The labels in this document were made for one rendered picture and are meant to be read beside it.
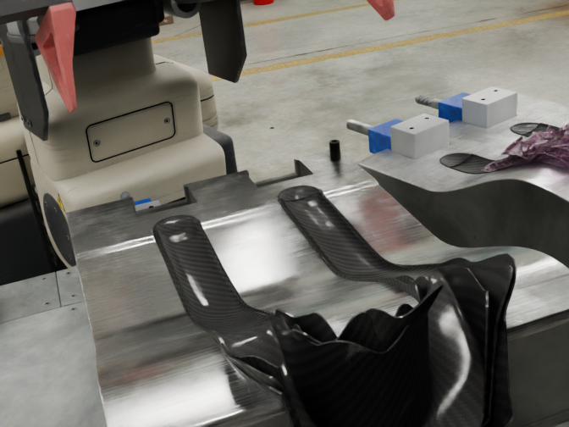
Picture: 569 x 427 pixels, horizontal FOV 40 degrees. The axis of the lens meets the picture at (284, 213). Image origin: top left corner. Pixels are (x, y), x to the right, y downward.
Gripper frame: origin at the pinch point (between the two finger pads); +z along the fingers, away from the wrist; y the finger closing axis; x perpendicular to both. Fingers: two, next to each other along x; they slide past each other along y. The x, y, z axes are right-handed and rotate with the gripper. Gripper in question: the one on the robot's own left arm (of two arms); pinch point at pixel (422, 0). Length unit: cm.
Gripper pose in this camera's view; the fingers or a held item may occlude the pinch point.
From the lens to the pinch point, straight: 83.4
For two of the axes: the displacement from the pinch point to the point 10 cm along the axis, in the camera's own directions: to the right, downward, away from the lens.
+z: 3.6, 9.3, 0.5
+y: 8.2, -3.4, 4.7
